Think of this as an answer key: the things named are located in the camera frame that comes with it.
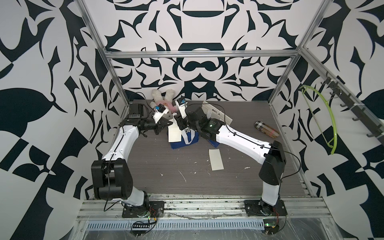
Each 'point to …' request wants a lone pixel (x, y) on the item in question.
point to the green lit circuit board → (270, 226)
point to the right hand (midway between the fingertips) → (176, 112)
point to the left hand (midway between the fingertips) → (169, 120)
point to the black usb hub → (141, 225)
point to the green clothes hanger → (334, 147)
